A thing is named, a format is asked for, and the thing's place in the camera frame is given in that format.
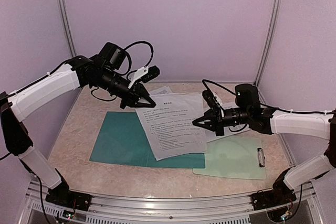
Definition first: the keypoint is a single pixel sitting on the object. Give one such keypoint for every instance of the light green clipboard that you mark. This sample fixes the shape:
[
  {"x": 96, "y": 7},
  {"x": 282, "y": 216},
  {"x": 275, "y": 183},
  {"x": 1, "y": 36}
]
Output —
[{"x": 237, "y": 157}]

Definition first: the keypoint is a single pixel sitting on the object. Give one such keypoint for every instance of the printed paper sheet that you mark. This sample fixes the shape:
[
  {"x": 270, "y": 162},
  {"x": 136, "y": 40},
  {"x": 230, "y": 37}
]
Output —
[{"x": 168, "y": 126}]

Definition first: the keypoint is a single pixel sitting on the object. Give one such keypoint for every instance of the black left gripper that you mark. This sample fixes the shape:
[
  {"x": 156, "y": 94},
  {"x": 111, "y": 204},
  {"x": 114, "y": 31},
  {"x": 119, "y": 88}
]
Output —
[{"x": 137, "y": 91}]

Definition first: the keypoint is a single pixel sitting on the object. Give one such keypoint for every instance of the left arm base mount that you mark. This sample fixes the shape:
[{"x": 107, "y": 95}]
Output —
[{"x": 63, "y": 196}]

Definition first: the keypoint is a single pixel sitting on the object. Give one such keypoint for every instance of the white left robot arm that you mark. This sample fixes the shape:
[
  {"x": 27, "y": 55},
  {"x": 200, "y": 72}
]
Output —
[{"x": 99, "y": 71}]

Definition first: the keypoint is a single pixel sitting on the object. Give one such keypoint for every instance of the left aluminium frame post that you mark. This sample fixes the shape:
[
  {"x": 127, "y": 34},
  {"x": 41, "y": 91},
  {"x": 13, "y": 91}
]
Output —
[{"x": 67, "y": 32}]

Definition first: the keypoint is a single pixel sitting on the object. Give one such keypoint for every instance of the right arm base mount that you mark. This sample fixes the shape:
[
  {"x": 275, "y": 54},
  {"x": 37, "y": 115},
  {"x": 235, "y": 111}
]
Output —
[{"x": 279, "y": 194}]

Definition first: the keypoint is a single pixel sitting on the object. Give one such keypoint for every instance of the right aluminium frame post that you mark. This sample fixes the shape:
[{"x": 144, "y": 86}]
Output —
[{"x": 268, "y": 42}]

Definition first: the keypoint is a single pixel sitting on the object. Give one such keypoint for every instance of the front aluminium rail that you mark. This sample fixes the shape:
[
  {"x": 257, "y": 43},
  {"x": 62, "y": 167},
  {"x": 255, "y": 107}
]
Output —
[{"x": 117, "y": 209}]

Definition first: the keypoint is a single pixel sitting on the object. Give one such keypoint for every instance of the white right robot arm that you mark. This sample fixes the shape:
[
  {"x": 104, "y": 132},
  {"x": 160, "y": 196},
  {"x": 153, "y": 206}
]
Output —
[{"x": 266, "y": 119}]

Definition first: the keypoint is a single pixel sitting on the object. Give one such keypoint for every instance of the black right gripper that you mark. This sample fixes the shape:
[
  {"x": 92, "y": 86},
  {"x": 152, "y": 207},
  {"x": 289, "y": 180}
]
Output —
[{"x": 214, "y": 124}]

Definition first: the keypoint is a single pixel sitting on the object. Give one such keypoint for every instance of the printed paper stack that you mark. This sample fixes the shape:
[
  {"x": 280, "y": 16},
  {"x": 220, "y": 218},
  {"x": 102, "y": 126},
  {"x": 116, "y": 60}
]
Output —
[{"x": 161, "y": 91}]

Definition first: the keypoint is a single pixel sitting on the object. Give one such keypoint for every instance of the dark green folder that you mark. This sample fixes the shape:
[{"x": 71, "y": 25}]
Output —
[{"x": 122, "y": 141}]

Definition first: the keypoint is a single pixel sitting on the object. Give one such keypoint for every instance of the blank white paper sheet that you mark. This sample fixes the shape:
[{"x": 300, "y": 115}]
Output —
[{"x": 231, "y": 130}]

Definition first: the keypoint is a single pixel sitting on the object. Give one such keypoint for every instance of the aluminium frame post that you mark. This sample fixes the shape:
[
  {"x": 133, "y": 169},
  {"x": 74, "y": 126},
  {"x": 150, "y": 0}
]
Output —
[
  {"x": 67, "y": 32},
  {"x": 268, "y": 42}
]

